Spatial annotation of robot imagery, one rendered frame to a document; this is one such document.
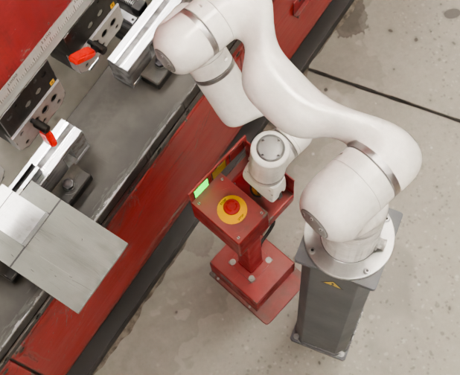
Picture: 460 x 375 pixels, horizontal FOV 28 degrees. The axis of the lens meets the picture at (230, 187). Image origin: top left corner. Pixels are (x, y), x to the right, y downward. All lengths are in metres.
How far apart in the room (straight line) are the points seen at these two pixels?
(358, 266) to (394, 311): 1.03
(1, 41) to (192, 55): 0.32
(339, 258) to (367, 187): 0.39
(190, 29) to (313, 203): 0.37
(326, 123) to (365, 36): 1.70
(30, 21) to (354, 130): 0.59
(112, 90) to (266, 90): 0.73
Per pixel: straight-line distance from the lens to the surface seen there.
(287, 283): 2.97
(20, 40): 1.69
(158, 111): 2.23
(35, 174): 2.09
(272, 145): 1.97
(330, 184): 1.57
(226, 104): 1.90
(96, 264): 2.00
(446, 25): 3.35
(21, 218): 2.06
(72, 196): 2.15
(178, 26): 1.64
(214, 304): 2.97
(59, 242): 2.03
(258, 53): 1.63
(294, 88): 1.61
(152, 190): 2.40
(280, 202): 2.31
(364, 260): 1.96
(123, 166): 2.19
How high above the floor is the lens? 2.90
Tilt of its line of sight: 71 degrees down
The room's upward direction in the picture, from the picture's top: 9 degrees counter-clockwise
